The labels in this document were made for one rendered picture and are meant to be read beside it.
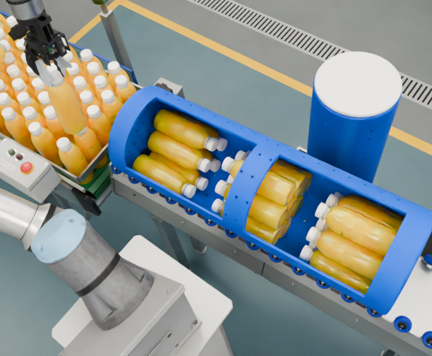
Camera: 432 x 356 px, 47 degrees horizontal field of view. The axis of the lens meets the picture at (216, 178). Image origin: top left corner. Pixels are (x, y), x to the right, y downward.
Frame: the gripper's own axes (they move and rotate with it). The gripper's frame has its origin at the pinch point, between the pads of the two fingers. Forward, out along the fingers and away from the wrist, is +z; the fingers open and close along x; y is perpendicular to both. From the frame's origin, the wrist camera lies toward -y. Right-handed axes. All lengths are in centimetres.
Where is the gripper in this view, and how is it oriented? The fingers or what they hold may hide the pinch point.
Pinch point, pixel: (54, 76)
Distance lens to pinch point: 141.7
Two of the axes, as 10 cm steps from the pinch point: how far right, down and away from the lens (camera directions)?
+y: 8.0, 4.0, -4.4
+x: 5.9, -6.7, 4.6
